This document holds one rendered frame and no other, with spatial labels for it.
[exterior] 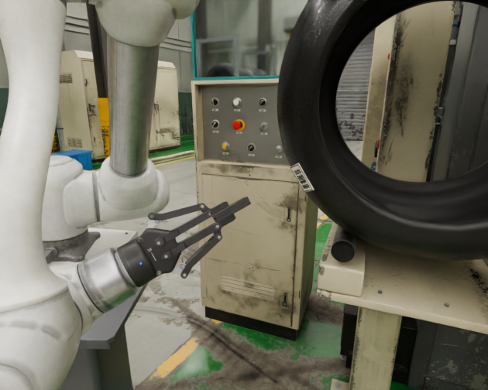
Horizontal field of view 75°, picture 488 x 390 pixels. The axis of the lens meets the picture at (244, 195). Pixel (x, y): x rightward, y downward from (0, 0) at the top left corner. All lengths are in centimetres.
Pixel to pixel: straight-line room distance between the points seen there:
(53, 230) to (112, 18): 59
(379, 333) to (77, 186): 103
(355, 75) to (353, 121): 126
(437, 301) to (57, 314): 66
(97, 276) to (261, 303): 125
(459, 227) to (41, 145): 64
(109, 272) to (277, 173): 100
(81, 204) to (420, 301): 85
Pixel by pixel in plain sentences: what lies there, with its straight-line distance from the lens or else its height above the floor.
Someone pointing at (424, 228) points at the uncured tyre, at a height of 98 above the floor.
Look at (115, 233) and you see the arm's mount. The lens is 117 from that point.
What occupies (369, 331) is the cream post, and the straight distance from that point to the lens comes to 122.
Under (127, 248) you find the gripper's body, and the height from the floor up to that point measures 96.
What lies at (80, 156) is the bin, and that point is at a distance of 600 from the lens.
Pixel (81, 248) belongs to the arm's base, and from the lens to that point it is 104.
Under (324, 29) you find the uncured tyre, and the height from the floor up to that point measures 130.
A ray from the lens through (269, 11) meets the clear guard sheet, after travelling 145.
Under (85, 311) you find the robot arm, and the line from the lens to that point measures 53.
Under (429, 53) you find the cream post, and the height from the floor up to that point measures 130.
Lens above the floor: 119
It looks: 17 degrees down
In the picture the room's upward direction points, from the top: straight up
